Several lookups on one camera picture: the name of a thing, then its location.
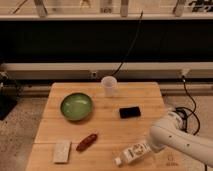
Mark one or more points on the white plastic bottle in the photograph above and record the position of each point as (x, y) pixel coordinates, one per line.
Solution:
(132, 153)

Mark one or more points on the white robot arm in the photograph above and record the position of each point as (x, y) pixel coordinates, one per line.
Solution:
(167, 131)

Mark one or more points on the green ceramic bowl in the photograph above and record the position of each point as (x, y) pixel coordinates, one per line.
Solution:
(76, 106)

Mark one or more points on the translucent plastic cup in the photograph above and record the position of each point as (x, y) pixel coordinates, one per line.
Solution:
(109, 84)

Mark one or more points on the black rectangular block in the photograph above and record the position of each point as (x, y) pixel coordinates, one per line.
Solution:
(129, 112)

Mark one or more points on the wooden table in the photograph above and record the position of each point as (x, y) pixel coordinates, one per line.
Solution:
(114, 133)

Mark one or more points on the red sausage toy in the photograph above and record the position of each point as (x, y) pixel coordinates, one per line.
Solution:
(86, 142)

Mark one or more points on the white sponge block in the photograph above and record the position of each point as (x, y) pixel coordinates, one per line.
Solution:
(61, 151)

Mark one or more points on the dark equipment at left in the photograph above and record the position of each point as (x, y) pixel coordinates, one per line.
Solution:
(7, 103)

